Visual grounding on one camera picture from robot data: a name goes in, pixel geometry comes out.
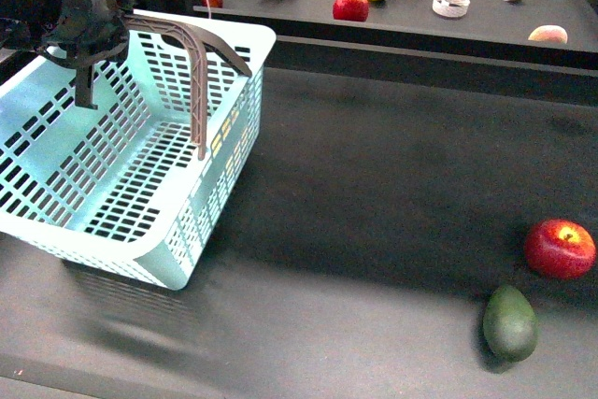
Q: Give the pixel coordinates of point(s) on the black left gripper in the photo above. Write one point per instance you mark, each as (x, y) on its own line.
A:
(81, 33)

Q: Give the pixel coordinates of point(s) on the light blue plastic basket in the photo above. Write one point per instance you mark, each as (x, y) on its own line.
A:
(119, 188)

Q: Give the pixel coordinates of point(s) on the yellow mango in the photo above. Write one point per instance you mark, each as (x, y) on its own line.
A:
(231, 140)

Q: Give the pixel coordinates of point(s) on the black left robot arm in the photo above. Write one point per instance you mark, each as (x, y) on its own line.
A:
(21, 24)

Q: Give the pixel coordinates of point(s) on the red apple on shelf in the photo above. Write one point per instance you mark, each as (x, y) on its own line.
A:
(351, 10)

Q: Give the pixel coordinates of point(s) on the white tape roll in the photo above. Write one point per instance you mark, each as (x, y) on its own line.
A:
(451, 9)

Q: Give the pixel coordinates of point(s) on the pale peach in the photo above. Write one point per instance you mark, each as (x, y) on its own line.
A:
(549, 33)

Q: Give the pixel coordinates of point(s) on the green avocado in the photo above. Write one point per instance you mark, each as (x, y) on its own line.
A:
(509, 325)

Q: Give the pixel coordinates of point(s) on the red apple on table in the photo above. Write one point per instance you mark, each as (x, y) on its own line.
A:
(558, 248)

